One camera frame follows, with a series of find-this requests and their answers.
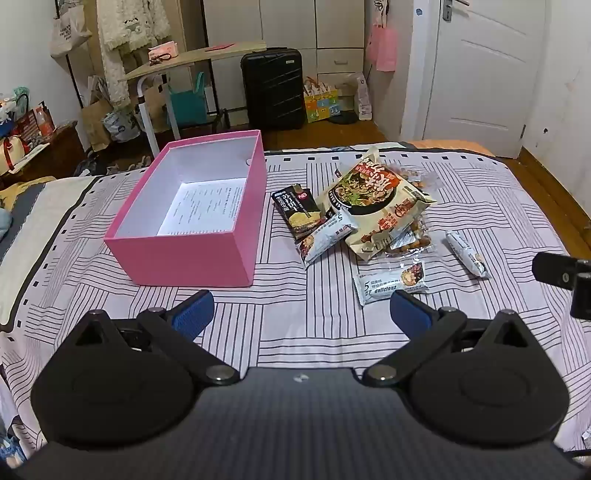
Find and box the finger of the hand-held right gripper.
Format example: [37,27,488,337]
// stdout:
[532,251,591,320]

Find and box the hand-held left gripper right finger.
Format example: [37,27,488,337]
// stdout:
[361,291,533,387]

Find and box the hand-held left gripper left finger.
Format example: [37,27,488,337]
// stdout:
[74,290,241,387]

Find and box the white snack packet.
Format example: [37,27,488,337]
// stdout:
[299,213,360,269]
[444,229,491,280]
[353,261,430,306]

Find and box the pink cardboard box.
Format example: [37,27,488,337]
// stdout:
[104,130,267,288]

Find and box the clear bag of coated nuts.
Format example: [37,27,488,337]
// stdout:
[360,164,439,262]

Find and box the large beige noodle bag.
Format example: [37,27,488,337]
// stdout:
[325,147,437,260]

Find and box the black snack packet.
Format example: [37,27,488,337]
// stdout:
[271,184,336,242]

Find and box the striped white bed sheet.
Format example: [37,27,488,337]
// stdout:
[0,143,591,467]

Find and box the printed paper sheet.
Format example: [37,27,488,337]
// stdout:
[157,178,248,236]

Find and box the orange under sheet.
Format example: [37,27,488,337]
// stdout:
[410,140,491,158]

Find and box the cream quilt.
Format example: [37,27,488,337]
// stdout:
[0,177,99,334]

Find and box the blue white printed bag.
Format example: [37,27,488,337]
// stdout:
[102,110,142,143]

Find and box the white door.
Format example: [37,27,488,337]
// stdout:
[422,0,548,160]

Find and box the teal tote bag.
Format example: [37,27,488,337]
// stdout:
[167,71,209,128]

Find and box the wooden nightstand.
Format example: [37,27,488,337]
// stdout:
[0,121,86,182]

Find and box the brown paper bag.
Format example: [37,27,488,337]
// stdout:
[81,76,116,152]

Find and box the white printed plastic bag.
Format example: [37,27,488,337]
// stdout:
[355,73,374,122]

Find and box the colourful gift bag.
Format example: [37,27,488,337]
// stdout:
[303,78,342,124]

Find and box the black suitcase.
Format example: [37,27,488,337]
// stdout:
[240,47,306,131]

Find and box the wooden rolling side table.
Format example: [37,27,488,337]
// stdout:
[119,41,268,158]

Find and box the pink tissue box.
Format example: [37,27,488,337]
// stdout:
[148,41,181,62]

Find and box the pink paper bag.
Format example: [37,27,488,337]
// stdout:
[368,23,398,73]

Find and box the white fluffy coat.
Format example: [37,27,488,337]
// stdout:
[96,0,172,105]

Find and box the white wardrobe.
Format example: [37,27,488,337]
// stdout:
[203,0,366,126]

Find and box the beige canvas tote bag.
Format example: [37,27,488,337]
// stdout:
[50,4,93,59]

